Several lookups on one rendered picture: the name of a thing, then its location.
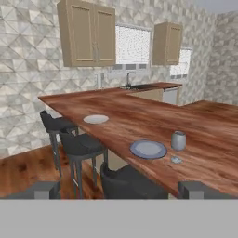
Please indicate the white dishwasher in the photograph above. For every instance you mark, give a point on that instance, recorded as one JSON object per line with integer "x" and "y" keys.
{"x": 170, "y": 95}

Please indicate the clear wine glass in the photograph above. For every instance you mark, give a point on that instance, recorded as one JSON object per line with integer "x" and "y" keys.
{"x": 178, "y": 141}

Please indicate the white paper towel holder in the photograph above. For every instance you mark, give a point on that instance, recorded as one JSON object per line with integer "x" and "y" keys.
{"x": 100, "y": 80}

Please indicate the beige double-door wall cupboard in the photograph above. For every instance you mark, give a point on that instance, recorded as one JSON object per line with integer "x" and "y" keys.
{"x": 86, "y": 32}

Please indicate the dark grey bar stool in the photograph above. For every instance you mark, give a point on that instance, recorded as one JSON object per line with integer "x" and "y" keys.
{"x": 81, "y": 145}
{"x": 55, "y": 124}
{"x": 130, "y": 184}

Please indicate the dark tap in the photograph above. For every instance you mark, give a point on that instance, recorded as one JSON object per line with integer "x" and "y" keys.
{"x": 129, "y": 79}

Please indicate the white window blind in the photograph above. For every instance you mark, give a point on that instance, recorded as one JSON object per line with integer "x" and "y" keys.
{"x": 181, "y": 62}
{"x": 133, "y": 45}

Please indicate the blue-grey plate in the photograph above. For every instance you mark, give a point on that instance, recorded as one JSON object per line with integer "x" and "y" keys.
{"x": 148, "y": 149}

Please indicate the beige single-door wall cupboard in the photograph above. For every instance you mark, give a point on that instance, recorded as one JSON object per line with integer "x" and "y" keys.
{"x": 167, "y": 43}

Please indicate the beige base cupboard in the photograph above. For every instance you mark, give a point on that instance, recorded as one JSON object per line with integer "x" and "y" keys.
{"x": 148, "y": 94}

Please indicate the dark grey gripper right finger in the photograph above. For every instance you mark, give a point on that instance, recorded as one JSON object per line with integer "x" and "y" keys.
{"x": 195, "y": 190}

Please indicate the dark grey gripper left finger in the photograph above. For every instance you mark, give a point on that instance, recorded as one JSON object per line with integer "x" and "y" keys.
{"x": 42, "y": 190}

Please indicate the white plate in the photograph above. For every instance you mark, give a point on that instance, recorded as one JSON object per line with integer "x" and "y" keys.
{"x": 96, "y": 119}

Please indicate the dark sink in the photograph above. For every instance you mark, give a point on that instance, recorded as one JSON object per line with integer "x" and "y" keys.
{"x": 141, "y": 87}

